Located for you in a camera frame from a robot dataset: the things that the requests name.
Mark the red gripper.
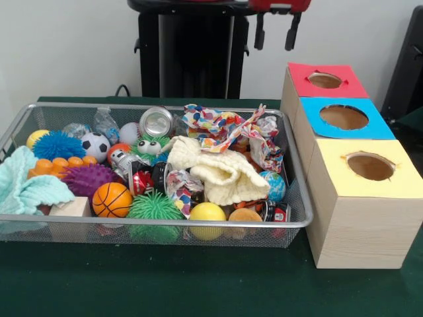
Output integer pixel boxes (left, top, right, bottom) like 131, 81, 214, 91
248, 0, 312, 52

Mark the colourful dotted cloth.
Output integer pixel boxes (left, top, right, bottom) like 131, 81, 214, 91
182, 103, 285, 174

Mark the wooden box with three holes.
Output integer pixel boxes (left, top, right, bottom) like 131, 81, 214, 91
280, 62, 423, 269

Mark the silver mesh bin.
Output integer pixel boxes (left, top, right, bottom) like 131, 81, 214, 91
0, 102, 314, 249

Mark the cream knitted cloth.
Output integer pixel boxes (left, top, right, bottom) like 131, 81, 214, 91
167, 135, 272, 205

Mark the blue globe ball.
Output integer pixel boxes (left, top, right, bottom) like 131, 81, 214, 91
258, 170, 287, 203

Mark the dark green tablecloth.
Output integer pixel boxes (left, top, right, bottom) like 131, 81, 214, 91
0, 95, 423, 317
395, 105, 423, 133

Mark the smooth yellow ball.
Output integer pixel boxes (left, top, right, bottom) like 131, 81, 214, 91
188, 201, 227, 241

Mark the small soccer ball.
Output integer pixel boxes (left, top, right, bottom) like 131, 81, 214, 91
81, 131, 112, 155

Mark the green spiky rubber ball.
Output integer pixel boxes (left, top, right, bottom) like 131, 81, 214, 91
126, 193, 184, 221

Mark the orange toy basketball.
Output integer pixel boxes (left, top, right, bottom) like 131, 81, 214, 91
91, 182, 134, 219

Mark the purple spiky ball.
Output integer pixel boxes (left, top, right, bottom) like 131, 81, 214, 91
61, 164, 116, 197

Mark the blue spiky rubber ball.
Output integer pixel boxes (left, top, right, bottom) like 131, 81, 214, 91
32, 130, 87, 161

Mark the mint green cloth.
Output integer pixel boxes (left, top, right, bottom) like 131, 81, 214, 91
0, 145, 76, 215

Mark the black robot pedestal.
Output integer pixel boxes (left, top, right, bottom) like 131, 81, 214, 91
127, 0, 250, 99

